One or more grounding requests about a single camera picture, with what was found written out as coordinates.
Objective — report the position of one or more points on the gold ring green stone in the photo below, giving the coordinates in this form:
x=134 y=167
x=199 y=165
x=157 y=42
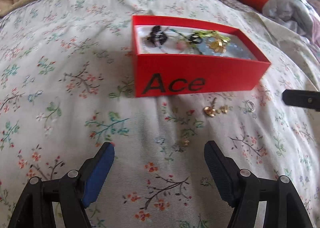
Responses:
x=218 y=46

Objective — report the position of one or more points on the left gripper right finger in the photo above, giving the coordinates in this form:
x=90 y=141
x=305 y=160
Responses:
x=243 y=191

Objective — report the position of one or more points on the grey crumpled cloth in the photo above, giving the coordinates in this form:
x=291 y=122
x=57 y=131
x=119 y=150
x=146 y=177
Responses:
x=296 y=15

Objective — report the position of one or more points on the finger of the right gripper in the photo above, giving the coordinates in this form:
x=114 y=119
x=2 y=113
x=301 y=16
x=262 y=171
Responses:
x=302 y=99

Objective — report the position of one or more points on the floral bed sheet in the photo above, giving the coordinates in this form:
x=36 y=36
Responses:
x=67 y=86

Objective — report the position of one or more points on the red Ace cardboard box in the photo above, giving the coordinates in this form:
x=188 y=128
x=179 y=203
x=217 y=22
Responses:
x=164 y=74

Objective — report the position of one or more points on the small gold stud earring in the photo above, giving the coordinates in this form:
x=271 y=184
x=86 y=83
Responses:
x=184 y=142

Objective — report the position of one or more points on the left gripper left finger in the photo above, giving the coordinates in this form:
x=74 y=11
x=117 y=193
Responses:
x=75 y=191

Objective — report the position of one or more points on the black hair claw clip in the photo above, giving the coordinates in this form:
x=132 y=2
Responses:
x=157 y=36

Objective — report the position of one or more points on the gold heart earring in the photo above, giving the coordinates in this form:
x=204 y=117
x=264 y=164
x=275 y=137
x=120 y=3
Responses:
x=210 y=110

